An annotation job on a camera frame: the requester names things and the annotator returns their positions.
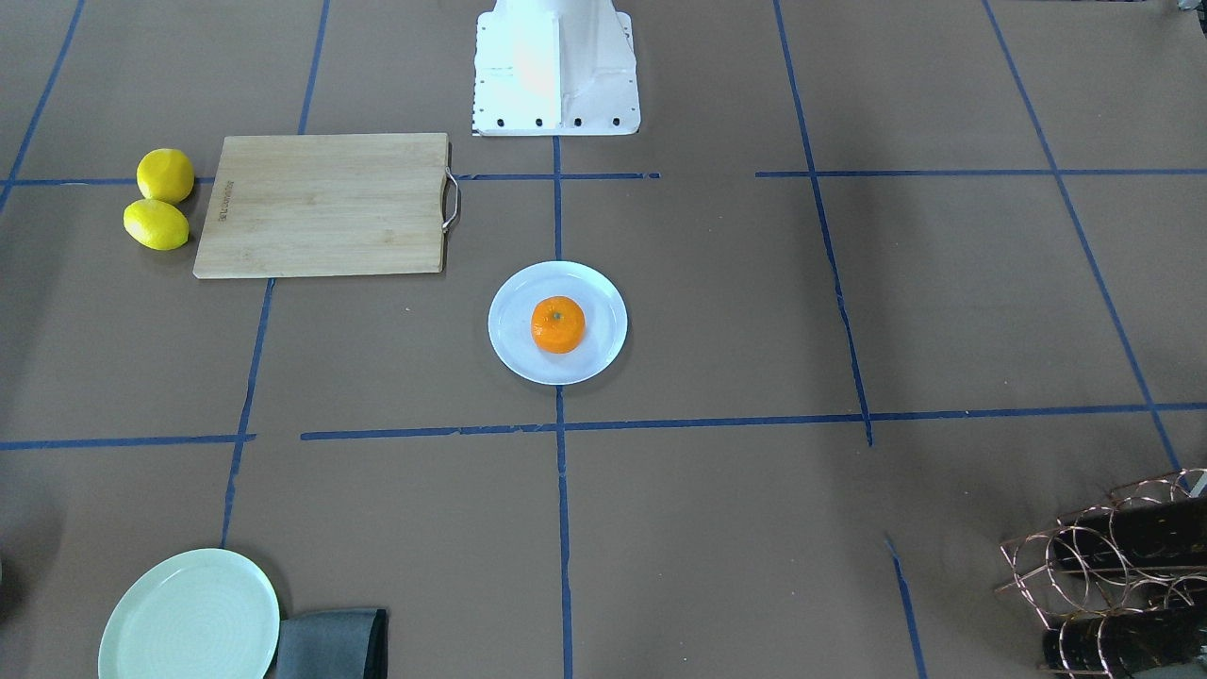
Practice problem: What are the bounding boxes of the dark grey folded cloth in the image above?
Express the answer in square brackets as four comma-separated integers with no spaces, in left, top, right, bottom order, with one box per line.
[275,607,389,678]

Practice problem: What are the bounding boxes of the bamboo cutting board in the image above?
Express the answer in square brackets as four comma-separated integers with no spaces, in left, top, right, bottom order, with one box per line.
[193,131,460,280]

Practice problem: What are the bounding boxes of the dark wine bottle lower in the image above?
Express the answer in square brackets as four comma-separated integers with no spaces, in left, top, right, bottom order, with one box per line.
[1042,605,1206,678]

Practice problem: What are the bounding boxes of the light blue plate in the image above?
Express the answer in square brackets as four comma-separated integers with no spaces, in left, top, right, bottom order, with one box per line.
[488,261,628,386]

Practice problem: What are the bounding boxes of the yellow lemon near board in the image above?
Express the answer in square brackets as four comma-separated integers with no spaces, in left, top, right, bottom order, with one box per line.
[135,150,196,205]

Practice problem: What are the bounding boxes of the light green plate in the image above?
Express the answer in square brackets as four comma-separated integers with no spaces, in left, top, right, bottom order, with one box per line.
[97,549,281,678]

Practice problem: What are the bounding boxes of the dark wine bottle middle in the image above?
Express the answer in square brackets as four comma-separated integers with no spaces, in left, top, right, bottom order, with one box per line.
[1051,497,1206,576]

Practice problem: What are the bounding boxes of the copper wire bottle rack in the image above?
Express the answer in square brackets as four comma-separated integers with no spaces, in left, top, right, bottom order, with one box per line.
[1001,468,1206,678]

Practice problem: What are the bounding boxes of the dark wine bottle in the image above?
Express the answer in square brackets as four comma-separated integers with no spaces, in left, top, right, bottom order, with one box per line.
[1051,497,1206,576]
[1042,605,1206,678]

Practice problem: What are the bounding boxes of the yellow lemon outer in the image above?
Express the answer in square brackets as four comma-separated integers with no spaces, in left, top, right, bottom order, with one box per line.
[124,198,189,251]

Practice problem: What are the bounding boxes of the white central pillar base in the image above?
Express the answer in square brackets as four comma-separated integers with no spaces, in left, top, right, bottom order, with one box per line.
[471,1,642,137]

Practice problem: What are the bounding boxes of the orange mandarin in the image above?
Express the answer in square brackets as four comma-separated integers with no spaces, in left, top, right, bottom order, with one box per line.
[529,295,587,355]

